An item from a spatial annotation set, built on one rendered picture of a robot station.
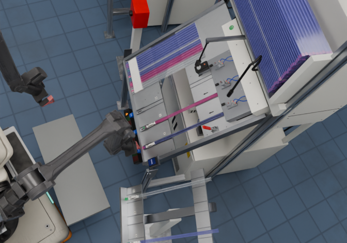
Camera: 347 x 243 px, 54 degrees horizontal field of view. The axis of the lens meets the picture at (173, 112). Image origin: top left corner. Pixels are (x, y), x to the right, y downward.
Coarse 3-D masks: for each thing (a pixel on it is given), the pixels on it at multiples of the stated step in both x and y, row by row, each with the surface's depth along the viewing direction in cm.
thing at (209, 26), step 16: (208, 16) 187; (224, 16) 181; (176, 32) 196; (208, 32) 185; (208, 48) 182; (224, 48) 177; (192, 64) 186; (192, 80) 183; (208, 80) 178; (208, 112) 174; (224, 128) 168
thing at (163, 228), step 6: (168, 210) 169; (156, 222) 207; (162, 222) 187; (168, 222) 170; (174, 222) 172; (150, 228) 235; (156, 228) 207; (162, 228) 193; (168, 228) 197; (150, 234) 235; (156, 234) 228; (162, 234) 241; (168, 234) 242; (162, 240) 240; (168, 240) 240
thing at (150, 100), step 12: (156, 84) 196; (144, 96) 199; (156, 96) 194; (144, 108) 197; (156, 108) 192; (144, 120) 195; (156, 120) 190; (168, 120) 187; (144, 132) 193; (156, 132) 189; (168, 132) 185; (144, 144) 192; (156, 144) 187; (168, 144) 183
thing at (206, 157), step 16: (176, 80) 225; (176, 96) 224; (192, 96) 222; (176, 128) 235; (192, 128) 213; (176, 144) 241; (208, 144) 210; (224, 144) 212; (256, 144) 216; (272, 144) 218; (176, 160) 247; (192, 160) 209; (208, 160) 211; (240, 160) 233; (256, 160) 246
